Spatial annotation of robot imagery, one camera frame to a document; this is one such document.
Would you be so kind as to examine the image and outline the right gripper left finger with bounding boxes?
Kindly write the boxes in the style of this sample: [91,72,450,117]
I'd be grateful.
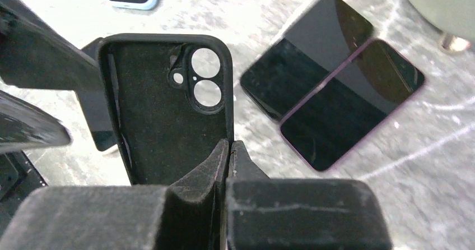
[1,140,229,249]

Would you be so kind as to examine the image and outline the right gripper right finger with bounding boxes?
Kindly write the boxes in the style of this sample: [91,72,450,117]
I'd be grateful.
[226,141,393,249]

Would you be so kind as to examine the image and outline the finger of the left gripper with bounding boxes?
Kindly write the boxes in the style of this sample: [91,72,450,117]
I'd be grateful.
[1,0,103,91]
[1,91,71,154]

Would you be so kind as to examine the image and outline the purple bare phone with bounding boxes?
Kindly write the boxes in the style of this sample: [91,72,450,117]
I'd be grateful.
[280,39,425,172]

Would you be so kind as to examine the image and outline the bare black phone removed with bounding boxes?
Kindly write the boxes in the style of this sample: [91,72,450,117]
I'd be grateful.
[240,0,374,121]

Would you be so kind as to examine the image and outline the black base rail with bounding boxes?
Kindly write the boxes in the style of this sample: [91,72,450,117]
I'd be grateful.
[1,151,47,234]

